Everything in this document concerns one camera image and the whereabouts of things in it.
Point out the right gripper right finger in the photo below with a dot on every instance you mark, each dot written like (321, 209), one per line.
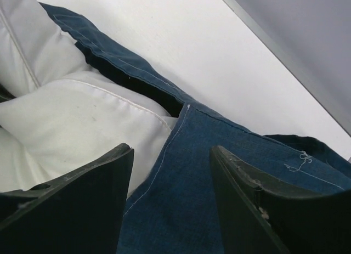
(259, 213)

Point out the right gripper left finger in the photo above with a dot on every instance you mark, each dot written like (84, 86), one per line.
(79, 212)

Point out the dark blue embroidered pillowcase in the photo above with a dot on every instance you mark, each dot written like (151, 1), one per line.
(174, 210)

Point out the white pillow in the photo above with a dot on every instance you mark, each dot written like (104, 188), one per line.
(64, 113)

